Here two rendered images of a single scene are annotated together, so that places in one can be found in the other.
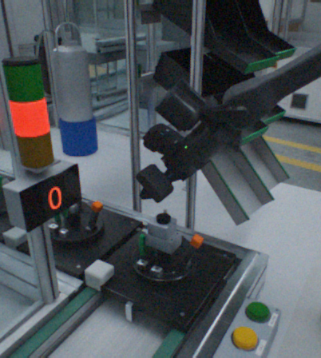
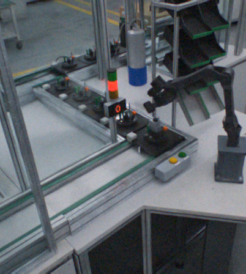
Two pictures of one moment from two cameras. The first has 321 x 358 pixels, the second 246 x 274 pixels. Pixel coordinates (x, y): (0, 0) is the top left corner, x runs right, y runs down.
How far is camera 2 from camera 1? 117 cm
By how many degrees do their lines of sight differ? 18
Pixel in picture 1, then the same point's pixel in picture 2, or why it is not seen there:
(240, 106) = (173, 87)
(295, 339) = (199, 169)
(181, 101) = (157, 82)
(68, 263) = (122, 132)
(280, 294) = (202, 156)
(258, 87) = (178, 81)
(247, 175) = (201, 106)
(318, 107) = not seen: outside the picture
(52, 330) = (114, 150)
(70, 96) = (134, 55)
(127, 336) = (137, 157)
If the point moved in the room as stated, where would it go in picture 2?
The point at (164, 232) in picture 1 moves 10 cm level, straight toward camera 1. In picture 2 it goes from (154, 124) to (150, 134)
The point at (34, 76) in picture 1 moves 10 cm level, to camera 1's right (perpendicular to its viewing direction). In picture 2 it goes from (114, 74) to (134, 76)
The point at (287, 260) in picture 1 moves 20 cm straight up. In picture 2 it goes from (213, 145) to (217, 117)
